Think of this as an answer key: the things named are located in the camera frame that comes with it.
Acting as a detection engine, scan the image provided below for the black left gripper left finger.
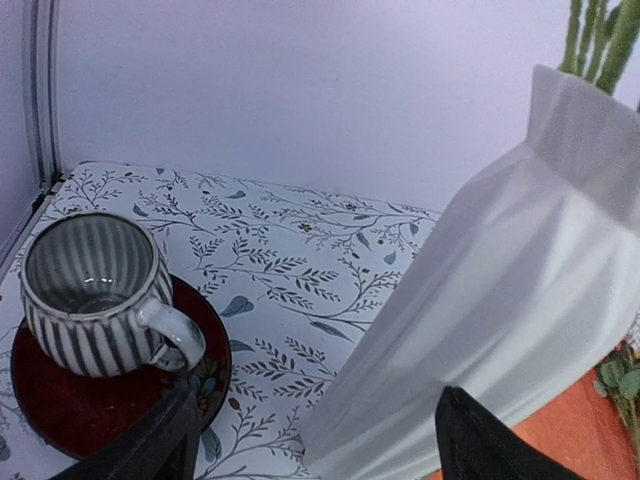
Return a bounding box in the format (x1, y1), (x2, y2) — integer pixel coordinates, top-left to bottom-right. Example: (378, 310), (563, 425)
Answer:
(55, 388), (200, 479)

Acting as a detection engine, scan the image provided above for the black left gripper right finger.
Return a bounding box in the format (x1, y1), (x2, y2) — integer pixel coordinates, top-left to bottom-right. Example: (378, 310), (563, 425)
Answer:
(435, 386), (580, 480)

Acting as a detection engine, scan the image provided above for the orange tissue paper sheet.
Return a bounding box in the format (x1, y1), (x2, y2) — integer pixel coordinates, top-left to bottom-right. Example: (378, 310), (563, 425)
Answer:
(424, 372), (640, 480)

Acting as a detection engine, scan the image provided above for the white ribbed ceramic vase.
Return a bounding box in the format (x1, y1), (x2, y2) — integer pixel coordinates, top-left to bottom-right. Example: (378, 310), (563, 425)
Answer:
(299, 66), (639, 479)

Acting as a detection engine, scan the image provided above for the blue hydrangea flower stem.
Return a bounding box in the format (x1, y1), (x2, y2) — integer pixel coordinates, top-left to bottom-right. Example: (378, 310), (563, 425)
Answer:
(558, 0), (639, 96)

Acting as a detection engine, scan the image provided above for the dark red saucer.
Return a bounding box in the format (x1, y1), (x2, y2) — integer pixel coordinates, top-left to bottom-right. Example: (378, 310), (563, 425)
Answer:
(11, 276), (232, 459)

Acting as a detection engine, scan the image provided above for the striped black white cup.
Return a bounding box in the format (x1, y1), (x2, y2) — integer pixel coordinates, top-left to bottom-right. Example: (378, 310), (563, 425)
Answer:
(20, 211), (207, 378)

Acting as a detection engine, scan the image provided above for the floral patterned tablecloth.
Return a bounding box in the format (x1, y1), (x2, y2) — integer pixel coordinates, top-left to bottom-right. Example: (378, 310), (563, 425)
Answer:
(19, 163), (438, 479)

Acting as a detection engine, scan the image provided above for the left aluminium frame post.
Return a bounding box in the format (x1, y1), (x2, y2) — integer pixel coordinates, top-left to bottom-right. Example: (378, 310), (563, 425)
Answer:
(22, 0), (63, 194)

